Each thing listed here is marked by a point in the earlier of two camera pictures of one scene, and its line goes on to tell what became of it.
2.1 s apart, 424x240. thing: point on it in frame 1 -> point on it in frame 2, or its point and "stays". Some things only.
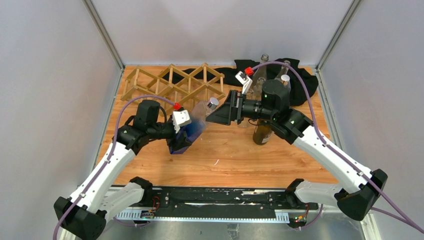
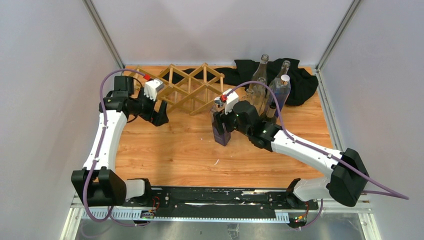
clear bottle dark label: x=283 y=70 stays
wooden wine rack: x=186 y=89 stays
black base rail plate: x=224 y=199 stays
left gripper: x=177 y=143 -> x=157 y=118
